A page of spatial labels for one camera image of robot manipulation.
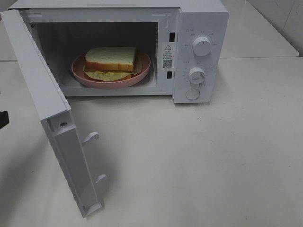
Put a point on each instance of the sandwich with lettuce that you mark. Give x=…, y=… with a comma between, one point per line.
x=112, y=63

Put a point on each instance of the white microwave oven body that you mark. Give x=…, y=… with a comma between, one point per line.
x=69, y=28

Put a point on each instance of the white microwave door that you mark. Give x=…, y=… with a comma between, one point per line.
x=54, y=111

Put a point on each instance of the round white door button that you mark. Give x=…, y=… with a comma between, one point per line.
x=192, y=94

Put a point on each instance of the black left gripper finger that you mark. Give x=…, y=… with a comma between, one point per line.
x=4, y=119

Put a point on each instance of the white warning label sticker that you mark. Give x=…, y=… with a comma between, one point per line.
x=167, y=55

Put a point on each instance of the upper white power knob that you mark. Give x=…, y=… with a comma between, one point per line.
x=201, y=45

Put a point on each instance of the lower white timer knob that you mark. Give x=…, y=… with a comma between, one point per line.
x=196, y=75

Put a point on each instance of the pink round plate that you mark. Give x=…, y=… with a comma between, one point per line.
x=79, y=72

